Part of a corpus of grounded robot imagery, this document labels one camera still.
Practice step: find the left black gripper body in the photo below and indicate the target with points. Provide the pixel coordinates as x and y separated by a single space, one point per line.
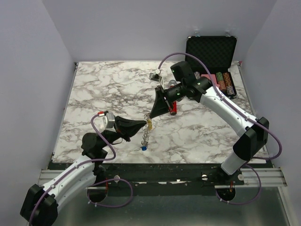
123 135

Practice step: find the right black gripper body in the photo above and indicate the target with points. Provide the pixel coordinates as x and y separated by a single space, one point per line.
174 93

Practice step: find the yellow capped key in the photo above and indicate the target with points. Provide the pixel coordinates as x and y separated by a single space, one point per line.
149 124

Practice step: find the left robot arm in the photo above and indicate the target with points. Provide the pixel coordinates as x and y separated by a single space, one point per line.
42 203

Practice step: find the pink playing cards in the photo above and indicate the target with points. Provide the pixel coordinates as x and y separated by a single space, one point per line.
211 77

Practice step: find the black poker chip case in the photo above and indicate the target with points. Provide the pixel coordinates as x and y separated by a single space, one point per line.
216 52

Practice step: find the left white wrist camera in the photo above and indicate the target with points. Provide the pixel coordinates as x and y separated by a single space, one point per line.
109 121

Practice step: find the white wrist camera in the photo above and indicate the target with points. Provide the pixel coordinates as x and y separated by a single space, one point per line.
109 121
157 77

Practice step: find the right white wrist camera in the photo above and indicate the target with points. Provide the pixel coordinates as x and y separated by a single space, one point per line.
157 77

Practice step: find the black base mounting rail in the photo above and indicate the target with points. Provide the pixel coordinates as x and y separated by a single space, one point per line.
146 179

